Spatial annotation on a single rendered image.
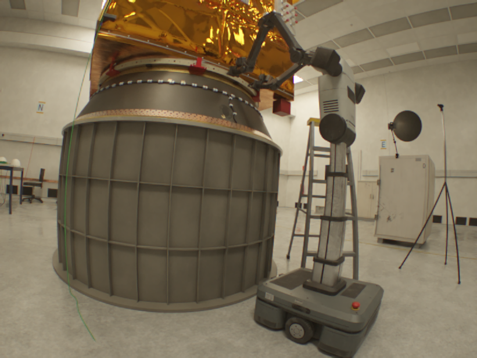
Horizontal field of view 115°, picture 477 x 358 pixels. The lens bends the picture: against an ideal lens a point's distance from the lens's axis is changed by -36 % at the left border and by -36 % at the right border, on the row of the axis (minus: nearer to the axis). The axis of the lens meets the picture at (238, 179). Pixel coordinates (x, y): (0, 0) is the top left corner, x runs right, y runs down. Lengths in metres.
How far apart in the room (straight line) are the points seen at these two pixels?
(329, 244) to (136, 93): 1.52
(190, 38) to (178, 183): 1.14
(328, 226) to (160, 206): 0.95
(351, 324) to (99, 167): 1.63
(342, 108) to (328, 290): 0.96
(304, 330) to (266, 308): 0.25
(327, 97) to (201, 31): 1.20
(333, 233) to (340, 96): 0.73
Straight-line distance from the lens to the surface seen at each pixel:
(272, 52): 2.50
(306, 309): 1.23
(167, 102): 1.57
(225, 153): 1.52
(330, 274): 1.33
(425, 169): 4.18
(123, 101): 1.68
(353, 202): 2.19
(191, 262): 1.51
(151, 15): 1.97
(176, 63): 1.86
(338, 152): 1.32
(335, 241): 1.30
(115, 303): 1.60
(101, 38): 1.86
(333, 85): 1.36
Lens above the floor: 0.79
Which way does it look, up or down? 2 degrees up
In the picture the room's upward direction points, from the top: 4 degrees clockwise
